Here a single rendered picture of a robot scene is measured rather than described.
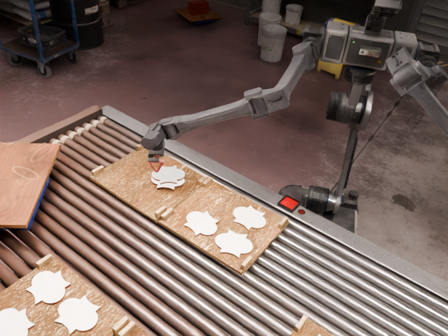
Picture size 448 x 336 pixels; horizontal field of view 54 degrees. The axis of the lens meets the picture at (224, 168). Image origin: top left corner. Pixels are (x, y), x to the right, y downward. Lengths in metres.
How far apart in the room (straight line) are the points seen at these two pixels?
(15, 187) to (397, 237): 2.51
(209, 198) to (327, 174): 1.95
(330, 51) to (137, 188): 1.06
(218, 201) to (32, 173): 0.77
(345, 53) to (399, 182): 1.95
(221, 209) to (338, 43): 0.91
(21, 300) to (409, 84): 1.51
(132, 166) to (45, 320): 0.82
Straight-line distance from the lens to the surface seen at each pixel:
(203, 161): 2.12
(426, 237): 3.46
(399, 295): 1.76
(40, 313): 1.59
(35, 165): 1.97
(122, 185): 1.96
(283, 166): 3.68
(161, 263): 1.67
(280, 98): 1.65
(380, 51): 2.06
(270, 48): 5.38
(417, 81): 1.66
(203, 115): 1.71
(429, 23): 6.14
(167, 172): 1.98
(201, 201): 1.87
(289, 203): 1.93
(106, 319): 1.53
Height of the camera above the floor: 2.20
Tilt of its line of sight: 38 degrees down
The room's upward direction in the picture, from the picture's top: 5 degrees clockwise
